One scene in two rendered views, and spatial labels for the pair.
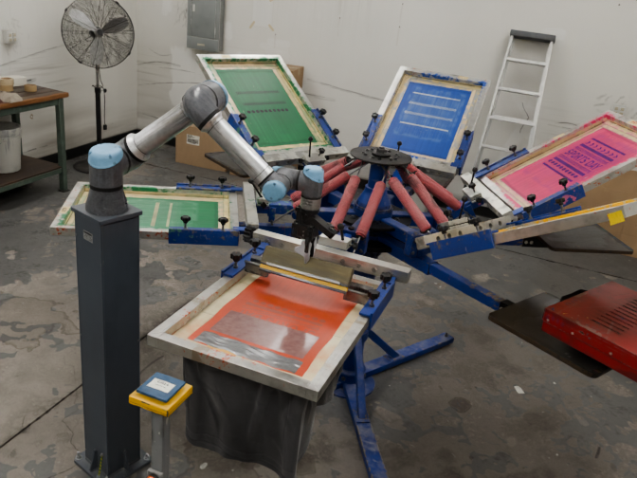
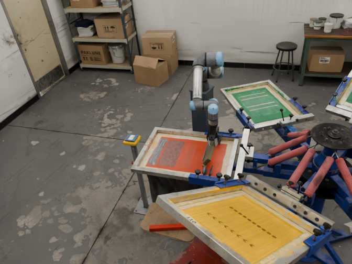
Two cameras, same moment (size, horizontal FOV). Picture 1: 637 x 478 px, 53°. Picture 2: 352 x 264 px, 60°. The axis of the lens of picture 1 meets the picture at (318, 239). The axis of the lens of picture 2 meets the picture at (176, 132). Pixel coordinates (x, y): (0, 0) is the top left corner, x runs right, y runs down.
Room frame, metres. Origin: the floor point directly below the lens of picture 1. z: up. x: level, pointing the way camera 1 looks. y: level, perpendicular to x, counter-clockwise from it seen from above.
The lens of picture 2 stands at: (1.95, -1.86, 2.63)
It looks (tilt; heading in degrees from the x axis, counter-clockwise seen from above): 36 degrees down; 91
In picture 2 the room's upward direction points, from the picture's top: 6 degrees counter-clockwise
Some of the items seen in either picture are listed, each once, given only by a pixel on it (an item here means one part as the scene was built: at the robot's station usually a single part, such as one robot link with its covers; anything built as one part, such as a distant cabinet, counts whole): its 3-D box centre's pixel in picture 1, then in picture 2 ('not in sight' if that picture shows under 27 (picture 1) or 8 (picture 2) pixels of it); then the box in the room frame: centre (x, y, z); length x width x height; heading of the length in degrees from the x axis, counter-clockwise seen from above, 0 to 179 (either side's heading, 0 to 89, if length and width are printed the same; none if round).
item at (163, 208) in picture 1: (186, 194); (268, 102); (2.82, 0.64, 1.05); 1.08 x 0.61 x 0.23; 101
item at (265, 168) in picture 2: not in sight; (239, 167); (2.40, -0.05, 0.89); 1.24 x 0.06 x 0.06; 161
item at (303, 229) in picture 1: (306, 222); (213, 129); (2.20, 0.05, 1.23); 0.09 x 0.08 x 0.12; 71
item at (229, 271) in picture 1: (245, 266); (221, 136); (2.31, 0.28, 0.98); 0.30 x 0.05 x 0.07; 161
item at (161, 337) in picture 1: (282, 311); (187, 153); (1.99, 0.10, 0.97); 0.79 x 0.58 x 0.04; 161
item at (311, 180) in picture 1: (312, 181); (212, 112); (2.20, 0.05, 1.39); 0.09 x 0.08 x 0.11; 80
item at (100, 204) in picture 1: (106, 195); (201, 83); (2.19, 0.79, 1.25); 0.15 x 0.15 x 0.10
